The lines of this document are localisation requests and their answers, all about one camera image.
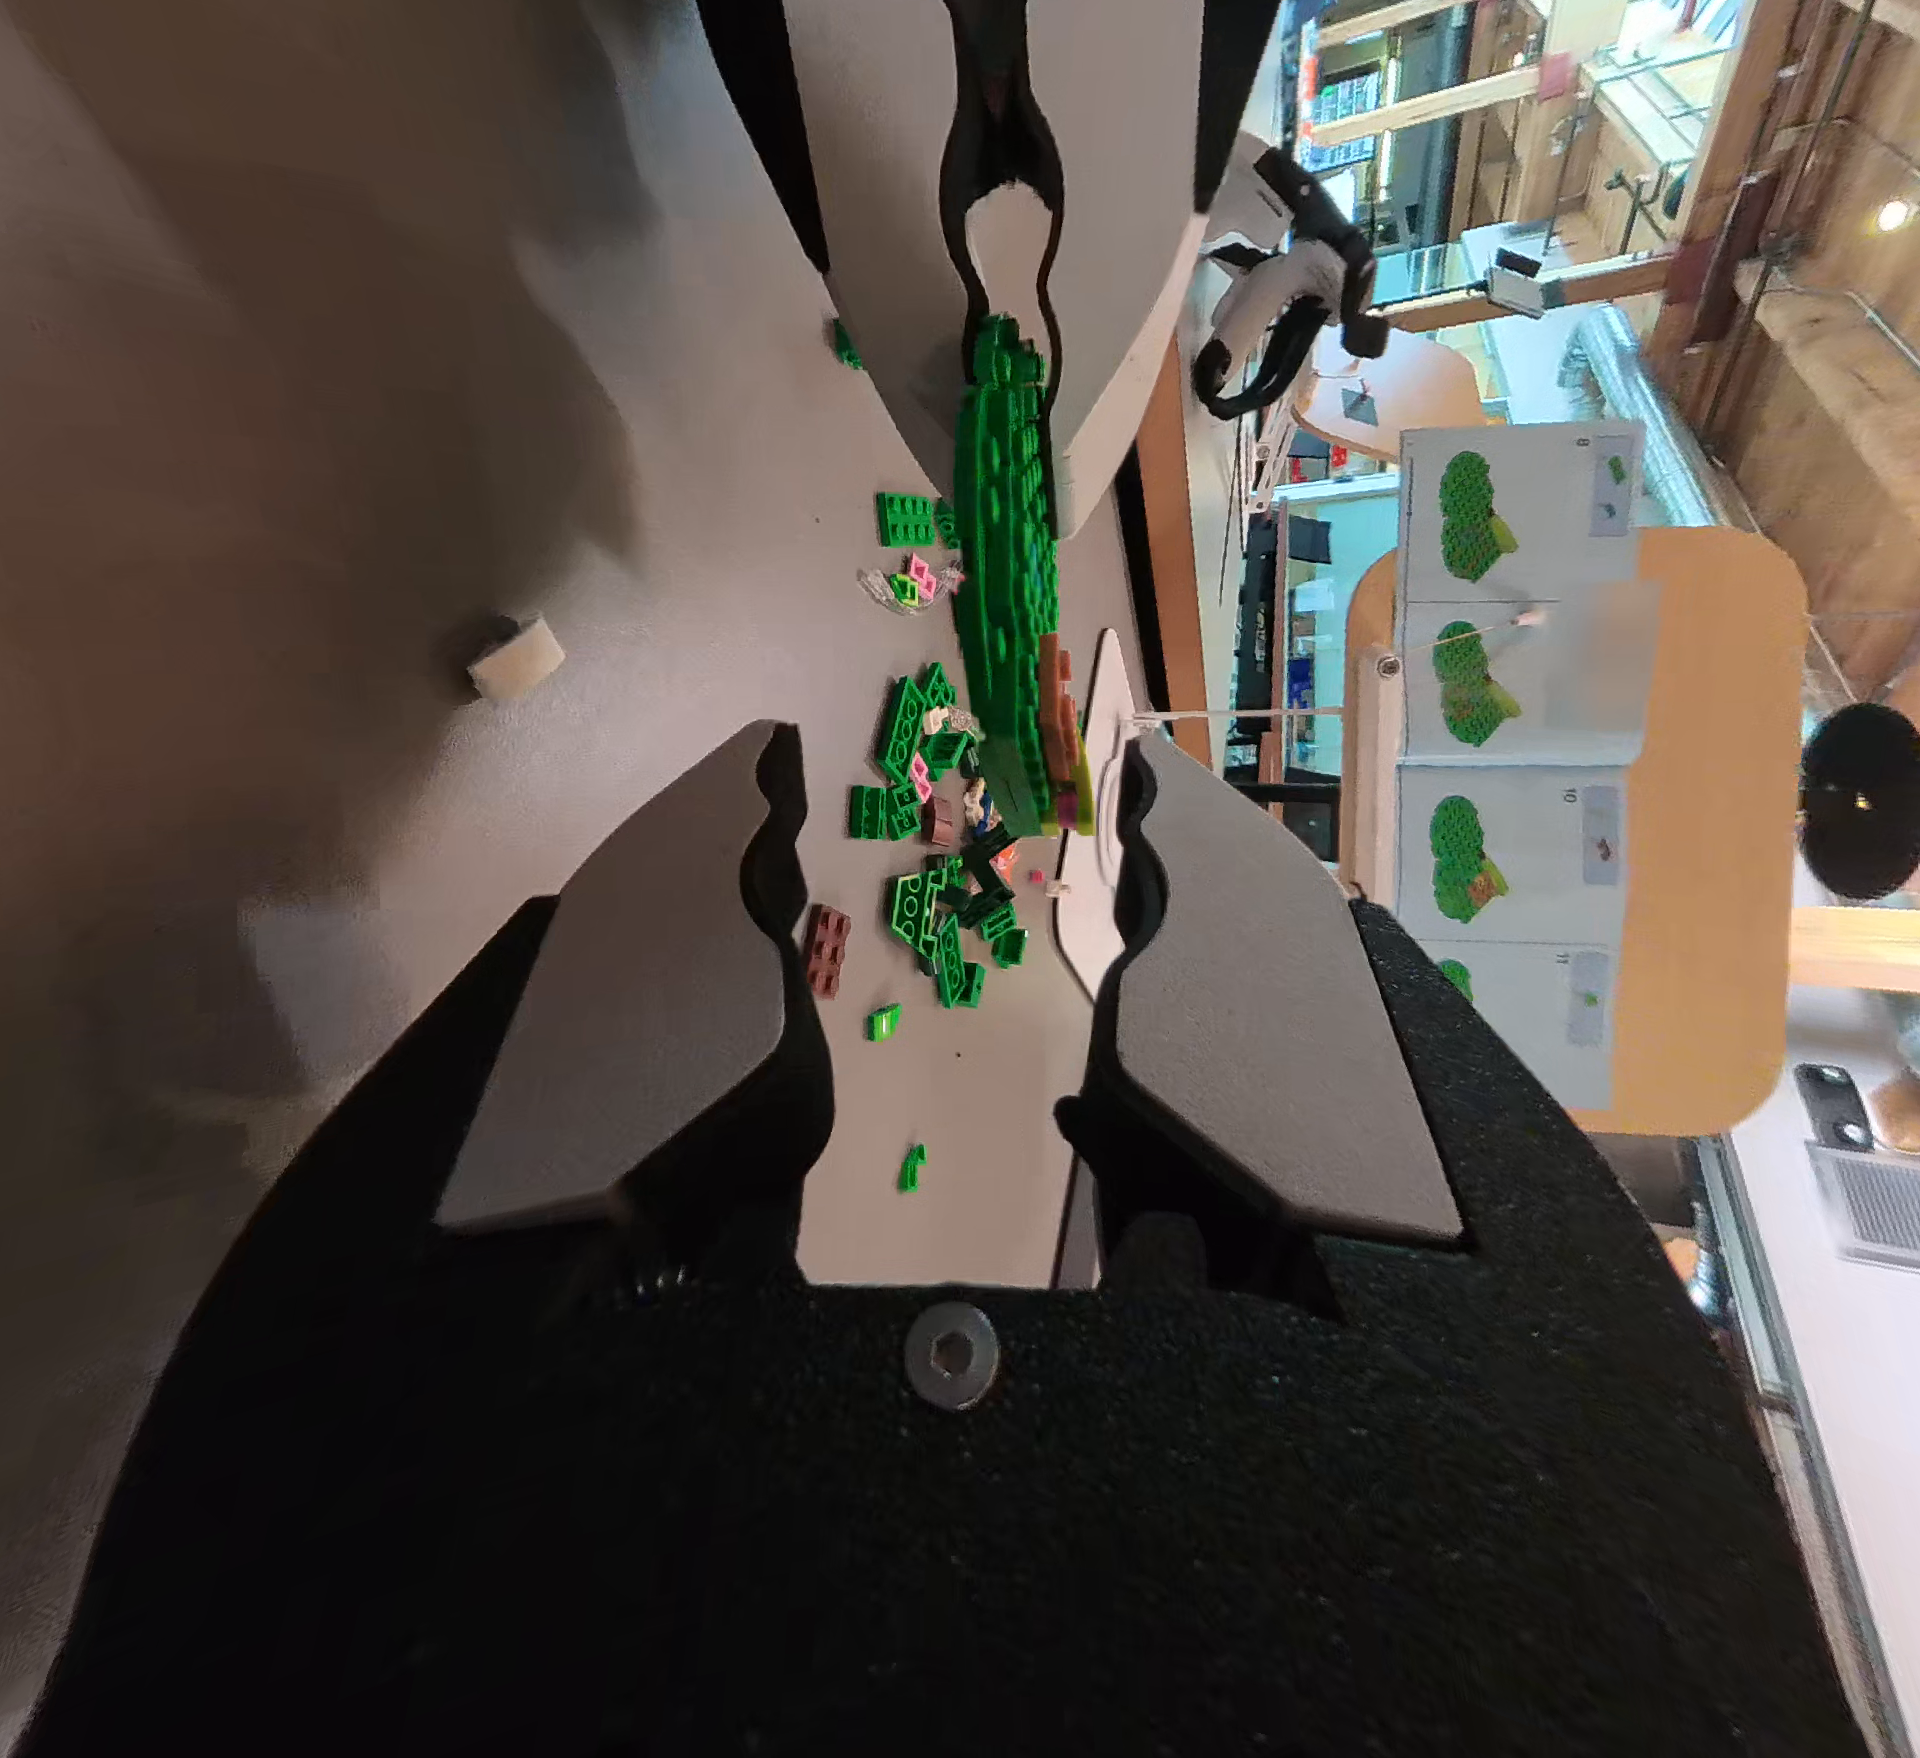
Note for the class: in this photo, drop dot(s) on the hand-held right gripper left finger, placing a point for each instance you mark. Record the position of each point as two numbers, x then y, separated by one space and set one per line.
628 1039

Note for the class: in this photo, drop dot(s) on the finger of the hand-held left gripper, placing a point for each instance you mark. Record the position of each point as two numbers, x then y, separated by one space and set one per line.
869 141
1134 141

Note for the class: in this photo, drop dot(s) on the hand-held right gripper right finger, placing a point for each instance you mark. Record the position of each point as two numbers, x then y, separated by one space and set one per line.
1274 1039

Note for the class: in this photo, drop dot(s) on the instruction book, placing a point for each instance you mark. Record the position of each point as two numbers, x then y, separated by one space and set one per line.
1559 767

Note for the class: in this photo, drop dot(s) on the tan curved lego piece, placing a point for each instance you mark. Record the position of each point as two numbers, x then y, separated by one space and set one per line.
518 653

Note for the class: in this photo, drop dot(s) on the green lego plate assembly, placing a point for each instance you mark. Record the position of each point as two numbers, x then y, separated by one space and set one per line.
1006 529

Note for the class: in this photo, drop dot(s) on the reddish brown lego plate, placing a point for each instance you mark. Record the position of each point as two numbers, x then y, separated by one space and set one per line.
826 947

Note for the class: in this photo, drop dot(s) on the cluster of green lego parts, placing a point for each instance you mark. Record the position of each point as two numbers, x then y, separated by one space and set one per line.
917 737

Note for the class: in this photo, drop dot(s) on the black and white headset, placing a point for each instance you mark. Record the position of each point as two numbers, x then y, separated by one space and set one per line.
1274 289

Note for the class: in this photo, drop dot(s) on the white book stand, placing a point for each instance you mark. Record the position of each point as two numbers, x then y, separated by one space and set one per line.
1107 709

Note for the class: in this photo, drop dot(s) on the black round ceiling speaker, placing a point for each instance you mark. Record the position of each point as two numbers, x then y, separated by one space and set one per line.
1859 800

